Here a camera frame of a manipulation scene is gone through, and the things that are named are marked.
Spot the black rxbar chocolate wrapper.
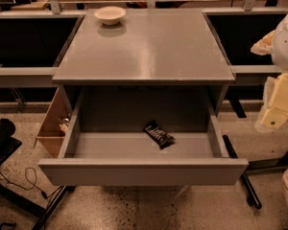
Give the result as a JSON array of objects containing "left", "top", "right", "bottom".
[{"left": 143, "top": 121, "right": 175, "bottom": 150}]

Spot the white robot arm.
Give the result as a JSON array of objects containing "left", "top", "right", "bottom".
[{"left": 251, "top": 13, "right": 288, "bottom": 132}]

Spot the grey counter cabinet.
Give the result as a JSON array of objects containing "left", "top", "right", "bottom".
[{"left": 53, "top": 9, "right": 235, "bottom": 130}]

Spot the grey open top drawer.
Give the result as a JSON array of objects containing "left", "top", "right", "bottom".
[{"left": 39, "top": 89, "right": 248, "bottom": 186}]

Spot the black stand leg right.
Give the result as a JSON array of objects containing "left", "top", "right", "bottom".
[{"left": 223, "top": 135, "right": 262, "bottom": 209}]

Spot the black stand leg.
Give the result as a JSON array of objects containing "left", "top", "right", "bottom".
[
  {"left": 32, "top": 186, "right": 75, "bottom": 230},
  {"left": 223, "top": 135, "right": 262, "bottom": 209}
]

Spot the white ceramic bowl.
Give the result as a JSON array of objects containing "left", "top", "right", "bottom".
[{"left": 94, "top": 6, "right": 126, "bottom": 26}]

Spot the black stand leg left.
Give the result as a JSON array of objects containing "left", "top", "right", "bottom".
[{"left": 32, "top": 186, "right": 75, "bottom": 230}]

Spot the black chair left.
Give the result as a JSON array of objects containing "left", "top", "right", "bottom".
[{"left": 0, "top": 119, "right": 22, "bottom": 166}]

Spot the black floor cable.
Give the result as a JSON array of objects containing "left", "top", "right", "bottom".
[{"left": 0, "top": 166, "right": 63, "bottom": 200}]

